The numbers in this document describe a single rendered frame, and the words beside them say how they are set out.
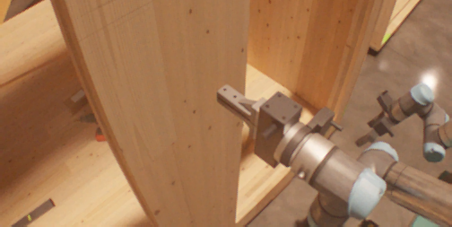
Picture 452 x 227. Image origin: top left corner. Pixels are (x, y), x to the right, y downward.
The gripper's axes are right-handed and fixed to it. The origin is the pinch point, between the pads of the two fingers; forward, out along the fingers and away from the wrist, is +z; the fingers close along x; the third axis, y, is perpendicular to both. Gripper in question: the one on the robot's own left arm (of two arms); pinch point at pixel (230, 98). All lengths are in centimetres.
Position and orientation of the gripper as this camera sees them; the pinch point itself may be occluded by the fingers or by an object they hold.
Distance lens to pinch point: 59.6
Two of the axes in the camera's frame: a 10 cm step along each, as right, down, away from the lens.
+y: -7.0, 5.3, -4.8
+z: -7.2, -5.2, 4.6
